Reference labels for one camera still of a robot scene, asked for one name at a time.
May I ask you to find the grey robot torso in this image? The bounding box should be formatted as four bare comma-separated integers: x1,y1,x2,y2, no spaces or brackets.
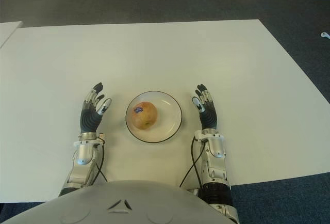
0,179,230,224

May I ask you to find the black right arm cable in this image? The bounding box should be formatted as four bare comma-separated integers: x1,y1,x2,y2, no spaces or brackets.
178,137,204,188

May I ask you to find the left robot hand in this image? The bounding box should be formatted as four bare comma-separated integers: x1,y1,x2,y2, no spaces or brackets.
79,82,113,134

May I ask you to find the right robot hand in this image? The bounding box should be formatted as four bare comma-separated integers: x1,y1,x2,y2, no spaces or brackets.
191,84,220,132

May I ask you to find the white side table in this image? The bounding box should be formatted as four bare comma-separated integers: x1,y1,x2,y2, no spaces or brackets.
0,21,24,50

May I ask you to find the yellow red apple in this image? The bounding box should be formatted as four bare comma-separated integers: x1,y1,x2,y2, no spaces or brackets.
131,101,158,131

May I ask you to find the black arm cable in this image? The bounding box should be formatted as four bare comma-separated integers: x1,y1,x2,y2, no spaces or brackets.
94,140,109,183
178,137,204,188

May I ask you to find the white plate with black rim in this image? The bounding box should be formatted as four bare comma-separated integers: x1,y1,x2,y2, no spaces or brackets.
125,90,184,143

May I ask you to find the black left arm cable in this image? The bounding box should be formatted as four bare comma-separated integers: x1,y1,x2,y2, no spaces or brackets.
94,140,109,183

